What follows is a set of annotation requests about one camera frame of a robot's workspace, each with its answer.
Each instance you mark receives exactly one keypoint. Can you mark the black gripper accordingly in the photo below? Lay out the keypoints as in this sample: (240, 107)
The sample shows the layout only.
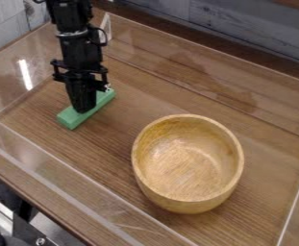
(79, 70)

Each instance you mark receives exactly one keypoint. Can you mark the green rectangular block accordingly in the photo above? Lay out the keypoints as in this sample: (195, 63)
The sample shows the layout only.
(72, 119)

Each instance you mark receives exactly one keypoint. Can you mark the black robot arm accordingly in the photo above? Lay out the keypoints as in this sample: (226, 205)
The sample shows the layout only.
(68, 13)

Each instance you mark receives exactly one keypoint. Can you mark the brown wooden bowl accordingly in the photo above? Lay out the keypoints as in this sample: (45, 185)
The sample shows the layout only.
(188, 162)

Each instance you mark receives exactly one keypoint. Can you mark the clear acrylic tray enclosure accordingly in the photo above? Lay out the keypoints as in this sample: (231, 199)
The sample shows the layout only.
(73, 173)

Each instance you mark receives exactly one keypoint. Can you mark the black metal bracket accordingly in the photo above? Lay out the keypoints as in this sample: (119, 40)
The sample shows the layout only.
(27, 232)

